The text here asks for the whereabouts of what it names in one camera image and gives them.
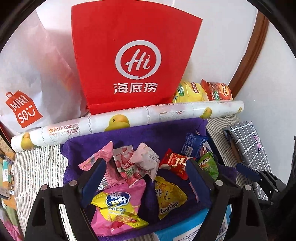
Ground green triangular snack packet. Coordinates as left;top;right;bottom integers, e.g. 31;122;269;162
198;151;219;180

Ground pink peach cake packet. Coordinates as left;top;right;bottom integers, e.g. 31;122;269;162
189;182;199;203

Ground blue cookie packet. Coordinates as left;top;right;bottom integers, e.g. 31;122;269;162
181;133;208;159

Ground red gold snack packet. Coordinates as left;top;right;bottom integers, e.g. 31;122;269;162
158;148;197;181

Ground yellow pink snack bag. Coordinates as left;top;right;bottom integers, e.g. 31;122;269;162
91;179;149;237

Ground magenta foil snack packet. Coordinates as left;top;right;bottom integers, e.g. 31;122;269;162
78;141;125;191

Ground gold triangular snack packet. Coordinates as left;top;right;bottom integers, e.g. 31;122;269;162
154;176;188;219

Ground white strawberry candy packet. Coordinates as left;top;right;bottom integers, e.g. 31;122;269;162
112;145;146;187

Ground pale pink packet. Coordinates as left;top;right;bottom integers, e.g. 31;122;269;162
130;143;160;181

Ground grey checked folded cloth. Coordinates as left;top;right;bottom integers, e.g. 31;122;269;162
222;120;273;201

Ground striped quilted mattress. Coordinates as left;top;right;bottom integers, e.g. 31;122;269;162
15;114;240;231

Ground blue tissue pack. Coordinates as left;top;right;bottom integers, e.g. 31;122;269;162
152;205;232;240

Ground wooden bedside table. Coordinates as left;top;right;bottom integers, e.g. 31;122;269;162
1;137;16;210

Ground red orange chips bag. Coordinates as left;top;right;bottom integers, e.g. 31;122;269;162
200;79;233;101

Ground yellow chips bag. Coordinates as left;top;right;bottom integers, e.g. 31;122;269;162
173;80;209;103

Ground rolled lemon print mat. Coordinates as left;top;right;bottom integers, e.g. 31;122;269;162
11;100;245;152

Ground white Miniso plastic bag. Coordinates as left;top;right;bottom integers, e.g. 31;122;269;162
1;12;87;135

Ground red Haidilao paper bag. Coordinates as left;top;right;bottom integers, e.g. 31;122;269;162
71;1;202;114

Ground brown wooden door frame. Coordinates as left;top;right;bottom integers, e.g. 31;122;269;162
228;11;269;98

